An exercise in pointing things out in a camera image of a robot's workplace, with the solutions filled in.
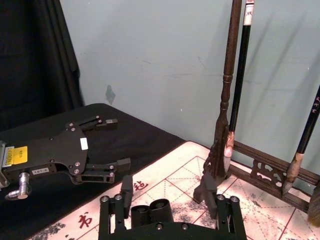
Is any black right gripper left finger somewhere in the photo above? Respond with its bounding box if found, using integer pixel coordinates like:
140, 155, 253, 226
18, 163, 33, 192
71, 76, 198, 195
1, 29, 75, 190
98, 174, 134, 240

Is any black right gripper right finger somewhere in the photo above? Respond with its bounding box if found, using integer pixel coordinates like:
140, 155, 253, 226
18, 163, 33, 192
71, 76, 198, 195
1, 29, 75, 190
203, 174, 248, 240

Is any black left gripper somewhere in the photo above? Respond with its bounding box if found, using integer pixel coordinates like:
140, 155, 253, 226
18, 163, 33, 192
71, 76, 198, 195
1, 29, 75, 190
2, 114, 132, 185

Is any black table cloth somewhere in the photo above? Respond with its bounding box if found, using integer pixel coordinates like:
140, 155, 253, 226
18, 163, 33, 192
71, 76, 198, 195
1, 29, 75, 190
0, 102, 188, 240

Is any white calligraphy felt mat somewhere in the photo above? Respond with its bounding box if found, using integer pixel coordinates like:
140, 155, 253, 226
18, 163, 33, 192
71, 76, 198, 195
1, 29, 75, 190
27, 140, 320, 240

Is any large dark-tipped brush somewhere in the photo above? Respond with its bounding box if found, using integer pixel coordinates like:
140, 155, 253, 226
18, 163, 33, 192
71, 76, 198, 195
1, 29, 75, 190
306, 184, 320, 226

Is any black brush with red writing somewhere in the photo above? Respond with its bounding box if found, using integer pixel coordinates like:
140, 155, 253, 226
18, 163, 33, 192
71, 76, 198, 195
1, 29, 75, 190
282, 84, 320, 196

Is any black curtain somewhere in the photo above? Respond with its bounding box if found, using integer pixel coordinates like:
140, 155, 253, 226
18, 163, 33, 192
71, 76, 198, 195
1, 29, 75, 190
0, 0, 85, 133

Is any black brush with white label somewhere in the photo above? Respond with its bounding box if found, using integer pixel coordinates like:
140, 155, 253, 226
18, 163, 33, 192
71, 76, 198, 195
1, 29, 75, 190
223, 0, 255, 177

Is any dark wooden brush rack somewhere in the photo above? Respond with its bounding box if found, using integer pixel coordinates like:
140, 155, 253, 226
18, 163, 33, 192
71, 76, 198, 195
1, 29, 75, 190
192, 0, 320, 214

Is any silver cable plug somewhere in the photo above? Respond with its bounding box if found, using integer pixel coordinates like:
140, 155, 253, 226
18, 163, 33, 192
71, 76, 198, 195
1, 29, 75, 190
4, 171, 33, 201

